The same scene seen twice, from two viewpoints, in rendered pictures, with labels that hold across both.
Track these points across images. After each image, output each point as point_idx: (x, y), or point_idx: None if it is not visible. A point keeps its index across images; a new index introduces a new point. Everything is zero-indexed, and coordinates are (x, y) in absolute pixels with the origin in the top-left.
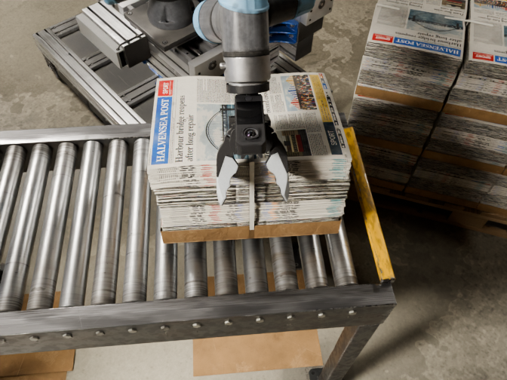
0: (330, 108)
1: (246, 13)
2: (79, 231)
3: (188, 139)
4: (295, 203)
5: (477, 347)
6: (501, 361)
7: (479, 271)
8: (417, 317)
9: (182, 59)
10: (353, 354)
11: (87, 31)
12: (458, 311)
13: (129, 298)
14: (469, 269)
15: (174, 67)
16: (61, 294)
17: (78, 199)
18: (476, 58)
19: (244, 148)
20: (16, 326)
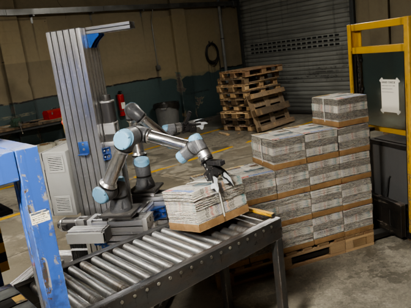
0: None
1: (200, 139)
2: (164, 250)
3: (193, 188)
4: (232, 200)
5: (329, 297)
6: (342, 295)
7: (306, 278)
8: (298, 302)
9: (136, 220)
10: (284, 275)
11: (75, 238)
12: (311, 292)
13: (202, 250)
14: (301, 279)
15: (131, 230)
16: (177, 261)
17: (151, 247)
18: (243, 178)
19: (221, 162)
20: (173, 269)
